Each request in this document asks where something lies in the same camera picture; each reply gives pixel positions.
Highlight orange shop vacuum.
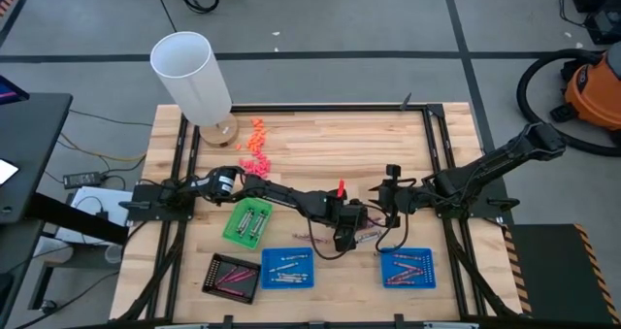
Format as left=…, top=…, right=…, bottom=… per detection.
left=515, top=48, right=621, bottom=158
left=550, top=41, right=621, bottom=135

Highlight orange foam earplug pile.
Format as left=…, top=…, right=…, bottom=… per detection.
left=234, top=116, right=269, bottom=154

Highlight blue plastic basket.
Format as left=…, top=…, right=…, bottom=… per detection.
left=378, top=247, right=438, bottom=290
left=260, top=247, right=316, bottom=291

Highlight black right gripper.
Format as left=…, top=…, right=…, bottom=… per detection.
left=367, top=163, right=413, bottom=229

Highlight black desk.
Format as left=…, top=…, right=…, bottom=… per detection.
left=0, top=91, right=131, bottom=247

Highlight green plastic basket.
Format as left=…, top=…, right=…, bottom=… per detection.
left=221, top=197, right=275, bottom=251

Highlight black power adapter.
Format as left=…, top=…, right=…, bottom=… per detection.
left=62, top=171, right=102, bottom=190

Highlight black plastic basket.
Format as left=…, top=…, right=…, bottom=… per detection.
left=201, top=251, right=263, bottom=306

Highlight white paper sheet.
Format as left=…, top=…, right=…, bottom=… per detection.
left=0, top=158, right=19, bottom=185

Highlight dark tablet screen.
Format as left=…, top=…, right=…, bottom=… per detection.
left=0, top=75, right=30, bottom=106

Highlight white cardboard box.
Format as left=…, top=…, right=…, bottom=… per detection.
left=54, top=185, right=135, bottom=246

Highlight black platform striped edge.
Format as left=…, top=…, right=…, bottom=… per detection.
left=502, top=222, right=621, bottom=326

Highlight black equipment cases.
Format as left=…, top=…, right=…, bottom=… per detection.
left=568, top=0, right=621, bottom=47

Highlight black aluminium table frame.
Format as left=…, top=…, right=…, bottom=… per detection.
left=110, top=103, right=525, bottom=329

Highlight clear plastic cup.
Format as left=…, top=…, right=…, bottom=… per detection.
left=104, top=244, right=125, bottom=265

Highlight pink foam earplug pile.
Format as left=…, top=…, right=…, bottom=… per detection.
left=237, top=152, right=273, bottom=180

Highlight white cylinder table lamp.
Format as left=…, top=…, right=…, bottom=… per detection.
left=148, top=30, right=241, bottom=149

